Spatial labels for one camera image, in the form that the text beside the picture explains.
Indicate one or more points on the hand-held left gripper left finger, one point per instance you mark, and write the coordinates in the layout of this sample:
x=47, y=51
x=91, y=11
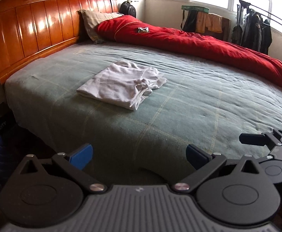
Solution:
x=81, y=156

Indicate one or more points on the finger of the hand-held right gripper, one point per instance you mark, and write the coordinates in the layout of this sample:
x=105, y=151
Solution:
x=266, y=160
x=254, y=139

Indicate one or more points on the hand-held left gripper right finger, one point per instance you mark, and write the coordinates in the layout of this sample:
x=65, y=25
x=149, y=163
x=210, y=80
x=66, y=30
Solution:
x=197, y=159

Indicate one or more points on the white printed shirt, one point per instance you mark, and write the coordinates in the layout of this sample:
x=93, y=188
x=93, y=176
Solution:
x=124, y=84

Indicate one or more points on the green plaid blanket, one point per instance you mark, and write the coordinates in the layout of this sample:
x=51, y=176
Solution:
x=191, y=106

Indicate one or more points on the black cardboard box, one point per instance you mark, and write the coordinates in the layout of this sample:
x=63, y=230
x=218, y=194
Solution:
x=1, y=117

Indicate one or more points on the brown wooden cabinet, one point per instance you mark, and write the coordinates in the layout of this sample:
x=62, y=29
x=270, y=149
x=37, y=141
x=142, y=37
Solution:
x=225, y=29

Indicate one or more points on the red duvet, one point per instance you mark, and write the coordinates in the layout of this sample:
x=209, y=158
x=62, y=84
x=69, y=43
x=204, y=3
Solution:
x=191, y=43

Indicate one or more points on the orange shirt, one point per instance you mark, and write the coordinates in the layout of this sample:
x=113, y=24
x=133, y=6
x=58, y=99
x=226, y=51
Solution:
x=214, y=23

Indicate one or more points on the metal drying rack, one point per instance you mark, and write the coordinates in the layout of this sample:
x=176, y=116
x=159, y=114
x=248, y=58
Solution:
x=274, y=15

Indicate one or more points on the grey hanging garment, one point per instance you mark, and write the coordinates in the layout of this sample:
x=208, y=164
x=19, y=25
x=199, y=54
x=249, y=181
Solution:
x=241, y=12

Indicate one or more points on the orange towel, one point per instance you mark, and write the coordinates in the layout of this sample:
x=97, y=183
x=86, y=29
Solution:
x=201, y=21

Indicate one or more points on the black hanging cloth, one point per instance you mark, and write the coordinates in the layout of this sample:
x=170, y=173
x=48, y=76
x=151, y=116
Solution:
x=189, y=21

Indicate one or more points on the wooden headboard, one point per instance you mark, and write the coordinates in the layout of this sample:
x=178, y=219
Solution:
x=34, y=29

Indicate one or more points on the beige pillow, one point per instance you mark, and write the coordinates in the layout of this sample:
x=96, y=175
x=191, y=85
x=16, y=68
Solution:
x=92, y=20

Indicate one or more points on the green topped stand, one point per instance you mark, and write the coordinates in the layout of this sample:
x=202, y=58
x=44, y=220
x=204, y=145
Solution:
x=195, y=7

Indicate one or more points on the black backpack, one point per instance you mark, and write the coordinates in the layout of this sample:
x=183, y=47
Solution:
x=128, y=9

